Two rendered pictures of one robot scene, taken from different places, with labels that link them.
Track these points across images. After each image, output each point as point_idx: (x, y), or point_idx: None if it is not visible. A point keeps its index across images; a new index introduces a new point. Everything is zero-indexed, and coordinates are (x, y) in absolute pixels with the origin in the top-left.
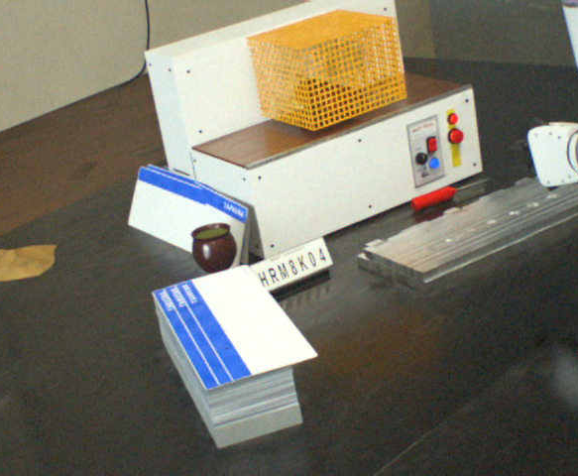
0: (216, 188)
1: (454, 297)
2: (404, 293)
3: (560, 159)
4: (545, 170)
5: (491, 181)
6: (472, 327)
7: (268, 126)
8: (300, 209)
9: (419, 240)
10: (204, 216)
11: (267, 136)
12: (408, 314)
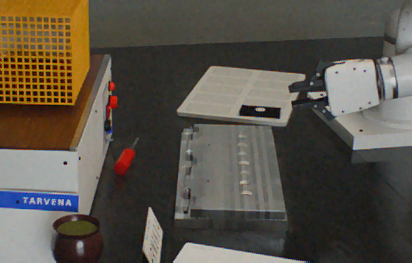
0: None
1: (310, 226)
2: (265, 235)
3: (364, 89)
4: (342, 101)
5: (131, 141)
6: (374, 242)
7: None
8: (86, 189)
9: (220, 190)
10: None
11: (12, 120)
12: (310, 250)
